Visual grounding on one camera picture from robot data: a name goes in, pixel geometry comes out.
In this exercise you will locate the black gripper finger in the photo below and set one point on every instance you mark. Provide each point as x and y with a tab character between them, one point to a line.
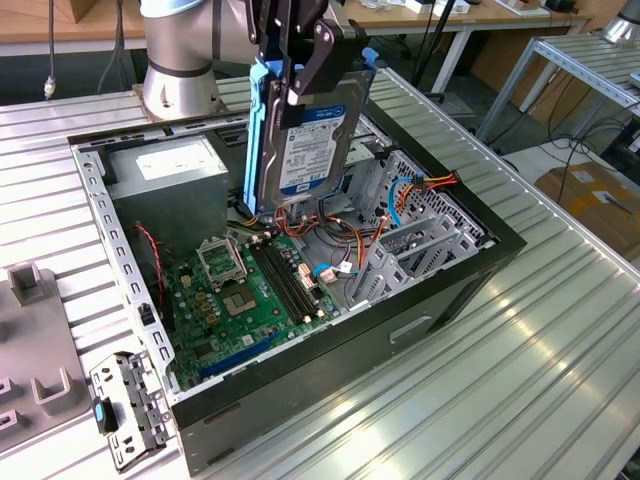
270	40
325	55

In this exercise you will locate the hard disk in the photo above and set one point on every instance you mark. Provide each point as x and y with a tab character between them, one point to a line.
310	150

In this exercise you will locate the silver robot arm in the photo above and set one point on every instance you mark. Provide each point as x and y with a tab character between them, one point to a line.
175	65

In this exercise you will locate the grey metal disk bay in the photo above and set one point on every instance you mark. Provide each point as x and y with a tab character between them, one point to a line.
390	280

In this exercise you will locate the small white box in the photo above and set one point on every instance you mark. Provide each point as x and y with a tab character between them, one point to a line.
419	6

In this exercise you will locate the grey metal drive cage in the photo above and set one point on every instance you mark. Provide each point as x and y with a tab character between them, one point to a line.
362	172

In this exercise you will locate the small brown cardboard box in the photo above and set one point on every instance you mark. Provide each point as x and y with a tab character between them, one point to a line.
79	10

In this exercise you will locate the grey power supply unit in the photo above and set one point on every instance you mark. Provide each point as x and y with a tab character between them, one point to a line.
170	210

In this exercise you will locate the black RAM slot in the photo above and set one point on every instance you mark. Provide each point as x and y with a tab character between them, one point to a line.
284	282
290	279
297	276
277	284

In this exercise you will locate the metal slat side table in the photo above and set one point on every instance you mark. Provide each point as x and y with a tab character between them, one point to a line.
590	65

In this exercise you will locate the green motherboard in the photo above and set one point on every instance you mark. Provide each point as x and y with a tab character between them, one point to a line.
260	320

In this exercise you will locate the large brown cardboard box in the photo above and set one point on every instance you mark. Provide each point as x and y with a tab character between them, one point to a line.
585	200

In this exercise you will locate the black square chipset chip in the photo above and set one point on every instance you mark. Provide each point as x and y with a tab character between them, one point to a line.
204	350

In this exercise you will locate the blue expansion slot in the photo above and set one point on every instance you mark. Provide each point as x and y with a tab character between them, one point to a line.
235	361

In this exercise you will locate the black open PC case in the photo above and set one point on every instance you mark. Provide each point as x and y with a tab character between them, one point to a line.
310	375

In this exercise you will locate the grey parts rack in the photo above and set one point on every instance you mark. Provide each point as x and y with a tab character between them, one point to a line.
37	340

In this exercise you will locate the black clip with blue tab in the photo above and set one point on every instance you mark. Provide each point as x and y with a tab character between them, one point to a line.
100	414

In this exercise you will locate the grey metal bracket plate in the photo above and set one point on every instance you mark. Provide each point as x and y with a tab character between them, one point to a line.
132	395

